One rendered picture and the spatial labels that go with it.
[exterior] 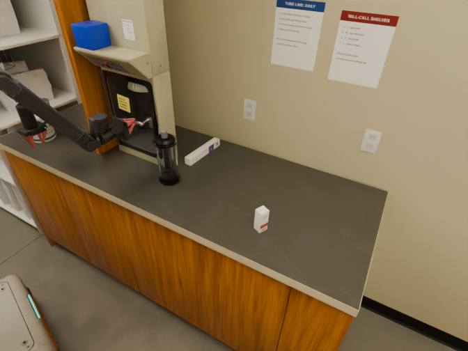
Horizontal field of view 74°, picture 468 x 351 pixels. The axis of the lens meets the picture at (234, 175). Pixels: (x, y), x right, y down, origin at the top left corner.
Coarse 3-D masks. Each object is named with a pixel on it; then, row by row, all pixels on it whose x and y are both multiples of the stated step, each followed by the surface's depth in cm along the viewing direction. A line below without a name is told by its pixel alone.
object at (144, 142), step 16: (112, 80) 143; (128, 80) 138; (112, 96) 149; (128, 96) 144; (144, 96) 138; (128, 112) 150; (144, 112) 144; (128, 128) 156; (144, 128) 150; (128, 144) 163; (144, 144) 156
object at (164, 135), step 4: (164, 132) 135; (156, 136) 137; (160, 136) 137; (164, 136) 136; (168, 136) 137; (172, 136) 138; (156, 140) 136; (160, 140) 135; (164, 140) 135; (168, 140) 135; (172, 140) 136; (160, 144) 134; (164, 144) 134; (168, 144) 135
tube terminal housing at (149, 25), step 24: (96, 0) 125; (120, 0) 119; (144, 0) 115; (120, 24) 125; (144, 24) 120; (144, 48) 126; (120, 72) 140; (168, 72) 139; (168, 96) 144; (168, 120) 150
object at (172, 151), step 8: (160, 152) 137; (168, 152) 137; (176, 152) 142; (160, 160) 140; (168, 160) 139; (176, 160) 143; (160, 168) 143; (168, 168) 142; (176, 168) 145; (160, 176) 147; (168, 176) 145; (176, 176) 147
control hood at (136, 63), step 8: (80, 48) 128; (104, 48) 129; (112, 48) 130; (120, 48) 130; (96, 56) 127; (104, 56) 123; (112, 56) 121; (120, 56) 121; (128, 56) 121; (136, 56) 121; (144, 56) 124; (96, 64) 139; (120, 64) 125; (128, 64) 121; (136, 64) 121; (144, 64) 125; (136, 72) 128; (144, 72) 126
